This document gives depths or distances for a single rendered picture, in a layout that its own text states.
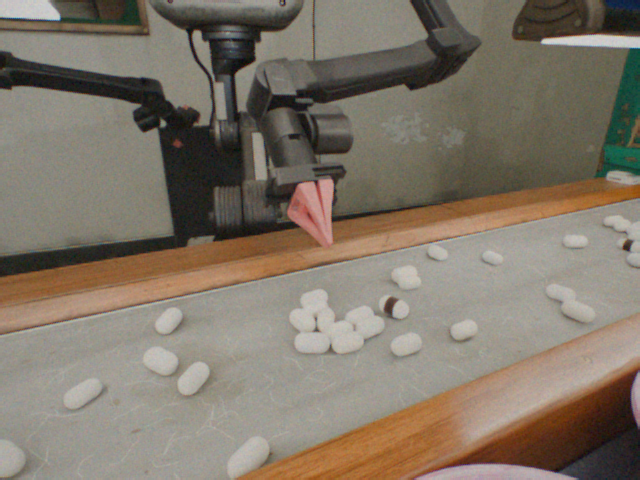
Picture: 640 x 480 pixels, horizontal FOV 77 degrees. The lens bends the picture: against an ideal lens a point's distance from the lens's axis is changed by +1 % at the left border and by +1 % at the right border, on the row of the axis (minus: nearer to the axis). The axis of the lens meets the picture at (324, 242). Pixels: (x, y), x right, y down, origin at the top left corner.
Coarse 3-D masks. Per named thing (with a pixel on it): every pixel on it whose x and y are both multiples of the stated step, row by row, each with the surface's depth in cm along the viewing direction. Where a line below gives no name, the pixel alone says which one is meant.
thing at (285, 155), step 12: (276, 144) 52; (288, 144) 51; (300, 144) 52; (276, 156) 52; (288, 156) 51; (300, 156) 51; (312, 156) 52; (276, 168) 48; (288, 168) 49; (300, 168) 49; (312, 168) 50; (324, 168) 51; (336, 168) 52; (336, 180) 54; (264, 192) 51; (264, 204) 52
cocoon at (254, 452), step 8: (248, 440) 30; (256, 440) 30; (264, 440) 30; (240, 448) 29; (248, 448) 29; (256, 448) 29; (264, 448) 29; (232, 456) 29; (240, 456) 28; (248, 456) 28; (256, 456) 29; (264, 456) 29; (232, 464) 28; (240, 464) 28; (248, 464) 28; (256, 464) 29; (232, 472) 28; (240, 472) 28
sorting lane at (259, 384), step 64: (384, 256) 64; (448, 256) 64; (512, 256) 64; (576, 256) 64; (128, 320) 48; (192, 320) 48; (256, 320) 48; (384, 320) 48; (448, 320) 48; (512, 320) 48; (576, 320) 48; (0, 384) 38; (64, 384) 38; (128, 384) 38; (256, 384) 38; (320, 384) 38; (384, 384) 38; (448, 384) 38; (64, 448) 31; (128, 448) 31; (192, 448) 31
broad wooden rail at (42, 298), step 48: (528, 192) 90; (576, 192) 90; (624, 192) 94; (240, 240) 64; (288, 240) 64; (336, 240) 64; (384, 240) 67; (432, 240) 70; (0, 288) 50; (48, 288) 50; (96, 288) 50; (144, 288) 52; (192, 288) 53
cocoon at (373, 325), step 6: (372, 318) 44; (378, 318) 44; (360, 324) 44; (366, 324) 43; (372, 324) 44; (378, 324) 44; (360, 330) 43; (366, 330) 43; (372, 330) 43; (378, 330) 44; (366, 336) 43
